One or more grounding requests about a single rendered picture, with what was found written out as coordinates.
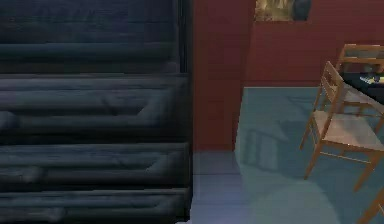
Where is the dark blue chest of drawers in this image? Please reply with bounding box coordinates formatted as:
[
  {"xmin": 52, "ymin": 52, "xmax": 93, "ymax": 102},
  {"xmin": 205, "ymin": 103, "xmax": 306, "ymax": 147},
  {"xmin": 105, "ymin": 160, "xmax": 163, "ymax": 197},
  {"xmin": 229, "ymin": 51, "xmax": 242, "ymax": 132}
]
[{"xmin": 0, "ymin": 0, "xmax": 195, "ymax": 224}]

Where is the wooden chair with grey seat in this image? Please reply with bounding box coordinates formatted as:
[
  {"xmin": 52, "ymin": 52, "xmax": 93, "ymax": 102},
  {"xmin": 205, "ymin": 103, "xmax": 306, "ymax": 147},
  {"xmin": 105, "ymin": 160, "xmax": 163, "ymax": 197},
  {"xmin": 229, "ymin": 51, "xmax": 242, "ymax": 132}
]
[
  {"xmin": 335, "ymin": 43, "xmax": 384, "ymax": 118},
  {"xmin": 299, "ymin": 60, "xmax": 384, "ymax": 193}
]

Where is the black dining table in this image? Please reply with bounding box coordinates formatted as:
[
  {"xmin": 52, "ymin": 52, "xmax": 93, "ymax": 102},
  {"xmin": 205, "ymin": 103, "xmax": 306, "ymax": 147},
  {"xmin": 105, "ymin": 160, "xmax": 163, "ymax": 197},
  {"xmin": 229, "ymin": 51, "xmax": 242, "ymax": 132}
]
[{"xmin": 343, "ymin": 70, "xmax": 384, "ymax": 106}]

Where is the small blue yellow object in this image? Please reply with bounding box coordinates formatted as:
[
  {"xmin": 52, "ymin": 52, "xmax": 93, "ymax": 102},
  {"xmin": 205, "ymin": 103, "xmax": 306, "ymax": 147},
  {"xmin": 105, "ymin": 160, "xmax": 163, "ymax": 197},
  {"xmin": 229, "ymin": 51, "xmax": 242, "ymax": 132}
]
[{"xmin": 359, "ymin": 73, "xmax": 384, "ymax": 86}]

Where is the framed wall picture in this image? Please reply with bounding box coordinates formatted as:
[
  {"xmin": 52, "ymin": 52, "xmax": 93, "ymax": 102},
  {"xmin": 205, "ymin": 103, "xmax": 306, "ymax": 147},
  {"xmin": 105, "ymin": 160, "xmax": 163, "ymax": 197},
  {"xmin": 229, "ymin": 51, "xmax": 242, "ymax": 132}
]
[{"xmin": 253, "ymin": 0, "xmax": 313, "ymax": 23}]

